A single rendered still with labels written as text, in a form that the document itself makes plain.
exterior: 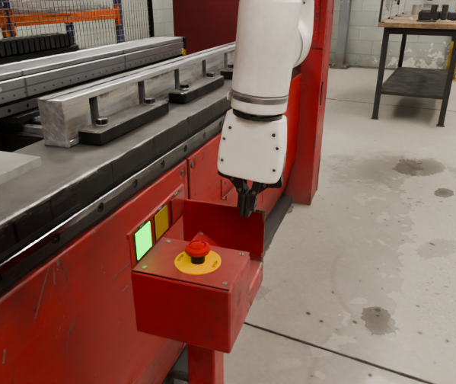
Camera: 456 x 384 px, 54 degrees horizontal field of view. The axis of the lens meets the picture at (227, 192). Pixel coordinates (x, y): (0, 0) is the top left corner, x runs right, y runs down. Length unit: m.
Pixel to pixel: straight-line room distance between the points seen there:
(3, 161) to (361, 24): 7.59
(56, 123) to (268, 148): 0.46
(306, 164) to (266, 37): 2.02
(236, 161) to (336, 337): 1.19
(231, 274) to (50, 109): 0.50
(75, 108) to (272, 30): 0.49
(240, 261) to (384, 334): 1.20
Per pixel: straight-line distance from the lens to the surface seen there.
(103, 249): 0.89
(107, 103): 1.06
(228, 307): 0.66
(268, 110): 0.64
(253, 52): 0.63
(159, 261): 0.71
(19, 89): 1.23
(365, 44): 7.96
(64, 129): 0.95
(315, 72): 2.48
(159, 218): 0.74
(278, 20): 0.62
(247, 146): 0.67
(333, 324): 1.84
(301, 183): 2.66
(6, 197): 0.76
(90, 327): 0.92
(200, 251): 0.68
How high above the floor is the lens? 1.16
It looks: 24 degrees down
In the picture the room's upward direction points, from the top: straight up
